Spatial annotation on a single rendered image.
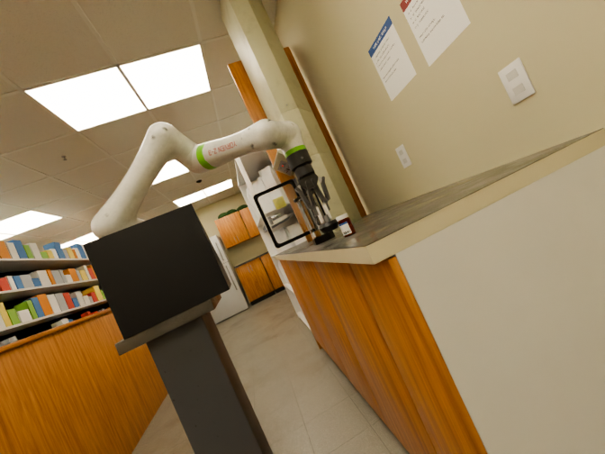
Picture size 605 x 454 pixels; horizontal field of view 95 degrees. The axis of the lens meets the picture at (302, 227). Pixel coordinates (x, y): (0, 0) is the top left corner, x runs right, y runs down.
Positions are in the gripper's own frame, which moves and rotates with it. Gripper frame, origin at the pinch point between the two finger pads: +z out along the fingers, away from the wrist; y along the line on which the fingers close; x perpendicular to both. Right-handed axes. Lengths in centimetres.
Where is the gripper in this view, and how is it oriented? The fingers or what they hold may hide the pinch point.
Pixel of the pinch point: (323, 213)
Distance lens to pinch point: 111.5
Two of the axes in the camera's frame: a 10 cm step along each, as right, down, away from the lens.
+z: 4.1, 9.1, -0.2
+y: -8.9, 4.0, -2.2
